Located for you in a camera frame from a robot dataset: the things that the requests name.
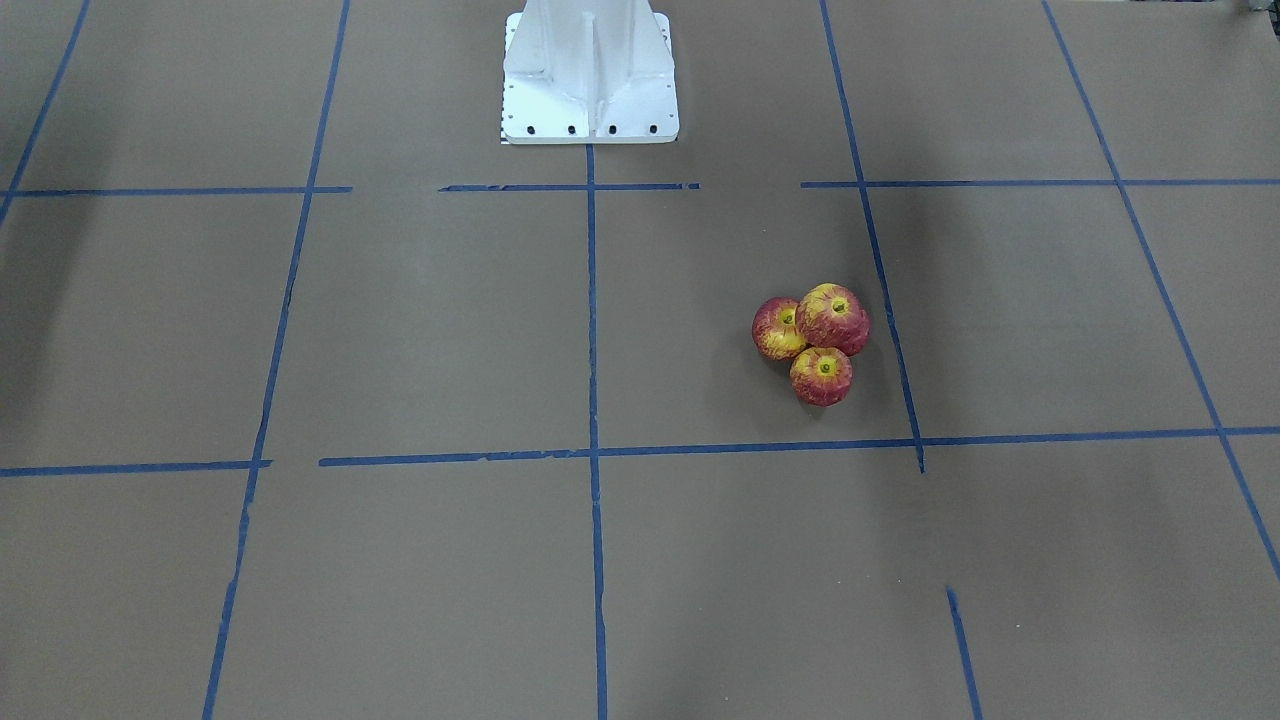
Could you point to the brown paper table cover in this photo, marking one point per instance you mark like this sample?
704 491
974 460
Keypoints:
322 402

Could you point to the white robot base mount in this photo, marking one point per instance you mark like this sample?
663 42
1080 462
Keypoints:
588 72

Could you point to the back red yellow apple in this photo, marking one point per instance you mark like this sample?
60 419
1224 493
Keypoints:
821 376

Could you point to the lone red yellow apple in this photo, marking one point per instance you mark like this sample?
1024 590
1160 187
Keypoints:
832 316

